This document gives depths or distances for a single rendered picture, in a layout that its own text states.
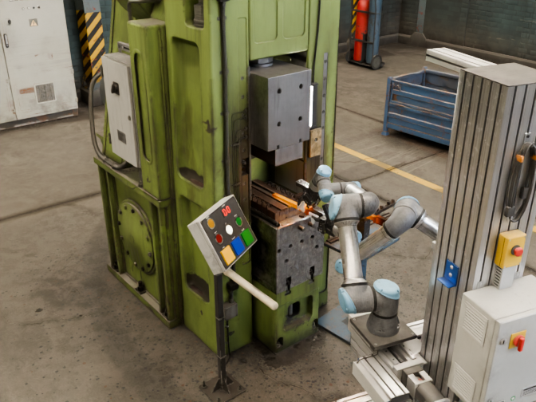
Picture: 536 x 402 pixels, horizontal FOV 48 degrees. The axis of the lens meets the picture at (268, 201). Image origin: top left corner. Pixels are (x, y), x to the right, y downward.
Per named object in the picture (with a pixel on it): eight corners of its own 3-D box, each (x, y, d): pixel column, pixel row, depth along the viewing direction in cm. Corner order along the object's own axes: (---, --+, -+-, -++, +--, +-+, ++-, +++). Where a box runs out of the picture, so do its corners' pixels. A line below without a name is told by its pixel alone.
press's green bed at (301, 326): (319, 333, 404) (322, 273, 383) (276, 356, 383) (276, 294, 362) (267, 294, 442) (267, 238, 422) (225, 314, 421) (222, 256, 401)
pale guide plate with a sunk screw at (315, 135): (321, 154, 370) (322, 128, 363) (309, 158, 365) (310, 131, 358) (318, 153, 372) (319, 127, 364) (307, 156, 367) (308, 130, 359)
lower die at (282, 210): (301, 213, 359) (301, 200, 355) (274, 223, 348) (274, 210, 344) (257, 189, 389) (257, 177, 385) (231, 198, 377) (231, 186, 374)
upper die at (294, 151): (302, 157, 343) (302, 141, 339) (275, 166, 332) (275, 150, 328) (257, 137, 373) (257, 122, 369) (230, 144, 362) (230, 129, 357)
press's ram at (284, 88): (321, 136, 347) (323, 66, 329) (268, 151, 325) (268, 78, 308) (273, 118, 376) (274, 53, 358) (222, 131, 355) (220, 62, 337)
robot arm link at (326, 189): (342, 193, 311) (338, 176, 318) (321, 195, 310) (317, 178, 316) (340, 202, 317) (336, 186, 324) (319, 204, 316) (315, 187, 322)
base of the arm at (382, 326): (406, 332, 275) (408, 314, 271) (377, 340, 270) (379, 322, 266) (388, 313, 288) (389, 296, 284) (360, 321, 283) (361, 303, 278)
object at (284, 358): (344, 344, 393) (344, 342, 393) (274, 384, 361) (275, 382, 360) (304, 315, 421) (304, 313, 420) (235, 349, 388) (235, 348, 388)
